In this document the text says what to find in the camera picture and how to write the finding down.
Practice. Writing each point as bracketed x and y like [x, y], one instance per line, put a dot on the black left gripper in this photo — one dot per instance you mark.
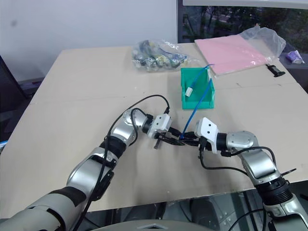
[160, 137]

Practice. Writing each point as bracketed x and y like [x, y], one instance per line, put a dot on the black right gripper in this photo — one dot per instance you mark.
[196, 141]

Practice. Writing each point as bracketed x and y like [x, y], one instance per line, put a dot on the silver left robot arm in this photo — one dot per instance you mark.
[96, 166]

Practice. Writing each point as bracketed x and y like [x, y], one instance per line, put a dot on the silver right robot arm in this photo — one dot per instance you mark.
[258, 161]

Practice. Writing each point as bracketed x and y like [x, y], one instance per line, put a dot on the green plastic bin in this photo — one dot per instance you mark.
[190, 102]

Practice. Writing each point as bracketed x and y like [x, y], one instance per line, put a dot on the white coupler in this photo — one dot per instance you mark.
[188, 91]

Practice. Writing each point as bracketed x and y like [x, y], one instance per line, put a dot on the brown cardboard table cover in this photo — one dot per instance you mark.
[120, 91]

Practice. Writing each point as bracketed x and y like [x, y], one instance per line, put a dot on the pink foam sheet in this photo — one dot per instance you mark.
[228, 54]

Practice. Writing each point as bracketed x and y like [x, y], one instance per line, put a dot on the small black clamp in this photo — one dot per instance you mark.
[275, 70]

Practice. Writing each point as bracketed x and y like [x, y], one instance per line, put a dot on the clear plastic bag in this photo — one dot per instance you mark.
[267, 39]

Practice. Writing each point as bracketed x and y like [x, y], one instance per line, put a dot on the purple patterned object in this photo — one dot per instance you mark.
[295, 57]

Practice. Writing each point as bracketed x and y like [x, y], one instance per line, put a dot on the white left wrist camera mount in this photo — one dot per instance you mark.
[160, 125]

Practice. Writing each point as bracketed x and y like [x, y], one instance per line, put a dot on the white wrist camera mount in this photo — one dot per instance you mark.
[208, 131]
[160, 125]

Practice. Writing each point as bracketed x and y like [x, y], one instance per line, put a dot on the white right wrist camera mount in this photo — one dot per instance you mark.
[208, 131]

